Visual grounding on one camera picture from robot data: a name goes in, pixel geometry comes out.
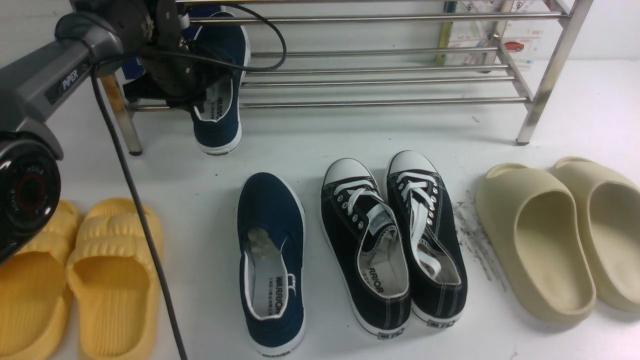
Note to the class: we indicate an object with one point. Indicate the navy slip-on shoe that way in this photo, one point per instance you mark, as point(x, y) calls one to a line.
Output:
point(217, 124)
point(271, 228)

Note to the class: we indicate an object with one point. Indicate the black canvas sneaker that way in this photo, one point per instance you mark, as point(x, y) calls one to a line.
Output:
point(363, 233)
point(417, 194)

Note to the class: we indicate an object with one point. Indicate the black canvas sneaker right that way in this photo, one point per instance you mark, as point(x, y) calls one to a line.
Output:
point(417, 194)

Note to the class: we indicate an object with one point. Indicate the blue box behind rack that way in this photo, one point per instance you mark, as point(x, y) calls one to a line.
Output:
point(132, 69)

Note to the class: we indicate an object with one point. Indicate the black canvas sneaker left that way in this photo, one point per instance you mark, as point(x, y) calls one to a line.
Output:
point(363, 233)

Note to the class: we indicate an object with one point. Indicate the beige slide left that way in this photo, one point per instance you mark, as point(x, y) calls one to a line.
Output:
point(531, 220)

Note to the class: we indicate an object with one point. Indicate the yellow slipper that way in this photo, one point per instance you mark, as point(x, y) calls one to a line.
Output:
point(114, 280)
point(35, 298)

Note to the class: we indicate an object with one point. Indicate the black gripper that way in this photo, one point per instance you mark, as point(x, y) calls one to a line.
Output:
point(170, 74)

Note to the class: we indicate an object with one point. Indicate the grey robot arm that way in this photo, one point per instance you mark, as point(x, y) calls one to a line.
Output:
point(94, 39)

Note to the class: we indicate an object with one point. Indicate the beige slide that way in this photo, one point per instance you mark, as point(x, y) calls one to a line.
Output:
point(608, 216)
point(531, 220)

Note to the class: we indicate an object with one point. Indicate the colourful poster board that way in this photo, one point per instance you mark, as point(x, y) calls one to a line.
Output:
point(521, 38)

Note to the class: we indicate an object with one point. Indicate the beige slide right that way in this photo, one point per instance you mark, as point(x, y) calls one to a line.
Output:
point(608, 216)

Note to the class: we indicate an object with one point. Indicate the yellow slipper far left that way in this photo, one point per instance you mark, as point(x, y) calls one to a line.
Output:
point(35, 298)

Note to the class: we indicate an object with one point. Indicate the yellow slipper inner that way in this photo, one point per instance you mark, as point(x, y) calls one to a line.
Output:
point(114, 280)

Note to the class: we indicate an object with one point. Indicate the metal shoe rack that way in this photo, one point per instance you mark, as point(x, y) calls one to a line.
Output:
point(498, 66)

